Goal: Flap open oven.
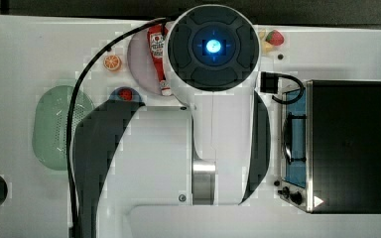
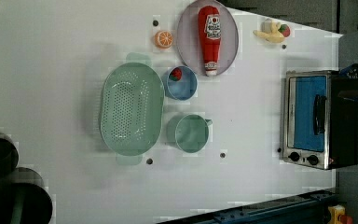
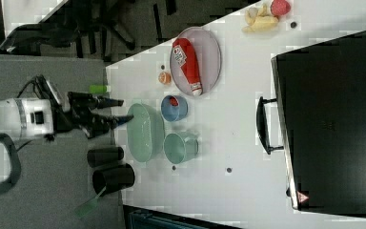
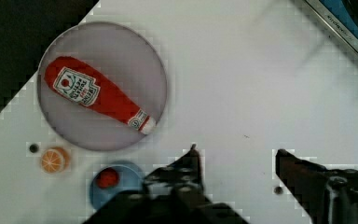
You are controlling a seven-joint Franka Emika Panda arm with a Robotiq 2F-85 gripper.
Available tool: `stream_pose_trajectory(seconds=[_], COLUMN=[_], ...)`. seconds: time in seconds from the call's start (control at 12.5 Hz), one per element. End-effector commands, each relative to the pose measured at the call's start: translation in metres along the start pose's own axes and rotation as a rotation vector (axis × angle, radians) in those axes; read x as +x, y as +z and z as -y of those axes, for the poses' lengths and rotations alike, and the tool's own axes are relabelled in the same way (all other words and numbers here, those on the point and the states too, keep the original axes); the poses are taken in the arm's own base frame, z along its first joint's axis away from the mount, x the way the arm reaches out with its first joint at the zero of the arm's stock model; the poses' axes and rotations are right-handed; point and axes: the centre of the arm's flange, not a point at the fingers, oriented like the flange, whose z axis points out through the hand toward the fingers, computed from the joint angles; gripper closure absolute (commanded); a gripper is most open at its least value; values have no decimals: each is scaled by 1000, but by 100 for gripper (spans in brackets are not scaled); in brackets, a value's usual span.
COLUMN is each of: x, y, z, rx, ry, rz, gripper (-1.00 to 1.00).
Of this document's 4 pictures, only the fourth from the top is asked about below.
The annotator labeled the red plush ketchup bottle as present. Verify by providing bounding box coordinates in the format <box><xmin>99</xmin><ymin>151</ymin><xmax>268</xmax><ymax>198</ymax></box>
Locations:
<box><xmin>44</xmin><ymin>56</ymin><xmax>157</xmax><ymax>135</ymax></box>

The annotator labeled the orange slice toy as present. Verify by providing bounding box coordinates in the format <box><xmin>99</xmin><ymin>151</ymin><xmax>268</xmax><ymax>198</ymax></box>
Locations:
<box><xmin>40</xmin><ymin>147</ymin><xmax>70</xmax><ymax>174</ymax></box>

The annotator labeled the grey round plate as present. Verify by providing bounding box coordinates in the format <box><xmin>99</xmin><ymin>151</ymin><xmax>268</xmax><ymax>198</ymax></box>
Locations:
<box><xmin>37</xmin><ymin>21</ymin><xmax>168</xmax><ymax>151</ymax></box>

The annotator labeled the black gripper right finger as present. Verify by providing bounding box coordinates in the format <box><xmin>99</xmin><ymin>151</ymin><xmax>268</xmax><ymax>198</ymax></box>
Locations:
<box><xmin>275</xmin><ymin>149</ymin><xmax>358</xmax><ymax>224</ymax></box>

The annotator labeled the red strawberry toy in cup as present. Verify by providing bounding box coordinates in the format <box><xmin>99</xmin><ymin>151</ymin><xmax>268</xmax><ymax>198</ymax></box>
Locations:
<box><xmin>96</xmin><ymin>168</ymin><xmax>119</xmax><ymax>189</ymax></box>

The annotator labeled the blue cup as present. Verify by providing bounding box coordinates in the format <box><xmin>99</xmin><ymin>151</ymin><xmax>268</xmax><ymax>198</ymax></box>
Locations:
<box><xmin>89</xmin><ymin>161</ymin><xmax>145</xmax><ymax>210</ymax></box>

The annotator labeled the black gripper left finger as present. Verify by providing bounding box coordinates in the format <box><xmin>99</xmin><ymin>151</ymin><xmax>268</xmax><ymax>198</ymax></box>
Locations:
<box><xmin>143</xmin><ymin>144</ymin><xmax>204</xmax><ymax>198</ymax></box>

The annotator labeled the black toaster oven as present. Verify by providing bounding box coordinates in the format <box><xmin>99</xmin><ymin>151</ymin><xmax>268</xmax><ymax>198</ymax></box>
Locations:
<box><xmin>299</xmin><ymin>0</ymin><xmax>358</xmax><ymax>58</ymax></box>

